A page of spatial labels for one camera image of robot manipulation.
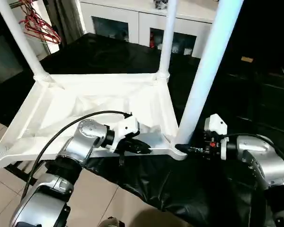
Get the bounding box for white plastic table leg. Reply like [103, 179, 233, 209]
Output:
[0, 0, 51, 84]
[174, 0, 245, 148]
[156, 0, 178, 81]

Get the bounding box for white plastic table top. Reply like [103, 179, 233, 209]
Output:
[0, 72, 187, 167]

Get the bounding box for black plastic mat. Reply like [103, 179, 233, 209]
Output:
[0, 32, 284, 227]

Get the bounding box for white cabinet with glass doors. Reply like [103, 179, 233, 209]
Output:
[78, 0, 218, 60]

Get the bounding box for grey curtain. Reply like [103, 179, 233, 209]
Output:
[43, 0, 84, 48]

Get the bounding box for dark object on cabinet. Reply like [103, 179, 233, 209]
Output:
[154, 0, 169, 10]

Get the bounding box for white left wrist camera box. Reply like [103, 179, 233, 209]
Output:
[111, 113, 141, 154]

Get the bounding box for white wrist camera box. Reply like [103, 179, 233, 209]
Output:
[204, 113, 228, 157]
[111, 113, 141, 154]

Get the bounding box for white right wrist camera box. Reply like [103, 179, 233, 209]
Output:
[204, 113, 228, 157]

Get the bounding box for black metal table frame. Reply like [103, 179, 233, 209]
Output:
[5, 160, 45, 186]

